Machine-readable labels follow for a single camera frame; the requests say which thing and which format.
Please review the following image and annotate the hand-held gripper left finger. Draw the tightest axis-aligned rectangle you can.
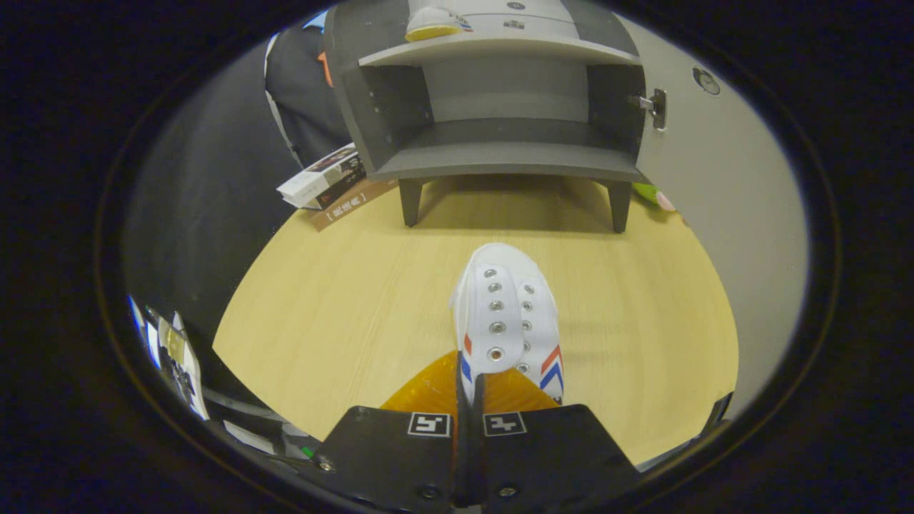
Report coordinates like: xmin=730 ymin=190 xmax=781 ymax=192
xmin=313 ymin=350 xmax=472 ymax=514

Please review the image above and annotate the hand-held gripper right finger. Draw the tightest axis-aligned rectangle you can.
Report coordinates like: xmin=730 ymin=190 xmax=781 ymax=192
xmin=471 ymin=368 xmax=642 ymax=514

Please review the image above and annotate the white striped shoe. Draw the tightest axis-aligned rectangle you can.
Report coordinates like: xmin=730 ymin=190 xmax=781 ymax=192
xmin=450 ymin=243 xmax=565 ymax=405
xmin=405 ymin=7 xmax=473 ymax=42

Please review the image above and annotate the beige shoe cabinet door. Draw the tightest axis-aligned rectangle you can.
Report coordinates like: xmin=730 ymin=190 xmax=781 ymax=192
xmin=616 ymin=13 xmax=811 ymax=422

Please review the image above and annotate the grey shoe cabinet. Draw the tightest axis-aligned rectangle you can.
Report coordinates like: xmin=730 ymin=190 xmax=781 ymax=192
xmin=323 ymin=0 xmax=651 ymax=234

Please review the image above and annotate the blue printed panel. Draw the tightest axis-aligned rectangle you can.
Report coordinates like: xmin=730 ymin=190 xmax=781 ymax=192
xmin=127 ymin=294 xmax=210 ymax=422

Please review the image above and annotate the brown flat box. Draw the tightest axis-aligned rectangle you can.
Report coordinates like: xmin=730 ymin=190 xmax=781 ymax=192
xmin=308 ymin=178 xmax=399 ymax=233

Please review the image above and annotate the green and pink plush toy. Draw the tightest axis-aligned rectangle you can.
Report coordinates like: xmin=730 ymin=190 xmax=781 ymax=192
xmin=632 ymin=183 xmax=686 ymax=223

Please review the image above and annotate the black backdrop cloth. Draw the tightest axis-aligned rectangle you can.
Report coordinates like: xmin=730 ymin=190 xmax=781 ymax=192
xmin=120 ymin=9 xmax=352 ymax=400

